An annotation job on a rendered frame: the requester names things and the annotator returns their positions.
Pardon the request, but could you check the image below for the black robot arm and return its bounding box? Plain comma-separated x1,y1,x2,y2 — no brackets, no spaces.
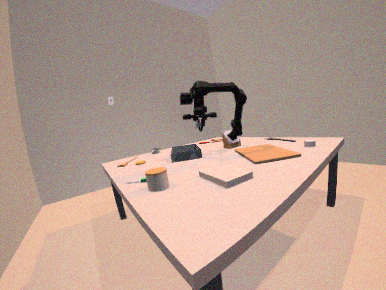
180,81,247,141

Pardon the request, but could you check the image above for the grey cylinder with orange lid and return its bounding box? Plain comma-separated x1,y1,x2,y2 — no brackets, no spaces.
145,167,169,192

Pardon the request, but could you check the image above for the grey roasting tin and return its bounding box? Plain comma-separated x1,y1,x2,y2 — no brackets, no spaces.
170,144,202,163

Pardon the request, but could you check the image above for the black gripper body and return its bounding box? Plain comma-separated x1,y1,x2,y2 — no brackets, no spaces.
183,103,217,120

